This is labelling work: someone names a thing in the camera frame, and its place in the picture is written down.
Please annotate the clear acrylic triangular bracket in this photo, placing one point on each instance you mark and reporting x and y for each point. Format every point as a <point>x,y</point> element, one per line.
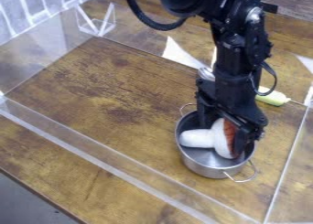
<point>92,26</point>

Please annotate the black bar in background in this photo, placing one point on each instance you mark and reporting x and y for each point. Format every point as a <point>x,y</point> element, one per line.
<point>270,8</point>

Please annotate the clear acrylic enclosure wall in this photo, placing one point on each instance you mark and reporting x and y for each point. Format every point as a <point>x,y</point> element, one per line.
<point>88,112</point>

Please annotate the silver metal pot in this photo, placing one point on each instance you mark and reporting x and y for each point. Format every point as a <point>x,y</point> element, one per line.
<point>205,162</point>

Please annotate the plush brown white mushroom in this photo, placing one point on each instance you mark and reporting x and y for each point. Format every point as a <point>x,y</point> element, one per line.
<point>207,139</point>

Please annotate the spoon with green handle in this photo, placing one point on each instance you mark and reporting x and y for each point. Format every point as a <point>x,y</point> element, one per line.
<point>275,98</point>

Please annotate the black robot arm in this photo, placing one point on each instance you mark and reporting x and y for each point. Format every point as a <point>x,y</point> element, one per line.
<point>238,33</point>

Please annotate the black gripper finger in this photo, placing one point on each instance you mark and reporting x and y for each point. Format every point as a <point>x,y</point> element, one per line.
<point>207,115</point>
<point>243,137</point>

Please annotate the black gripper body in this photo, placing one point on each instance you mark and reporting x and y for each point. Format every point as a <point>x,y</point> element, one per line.
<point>233,99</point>

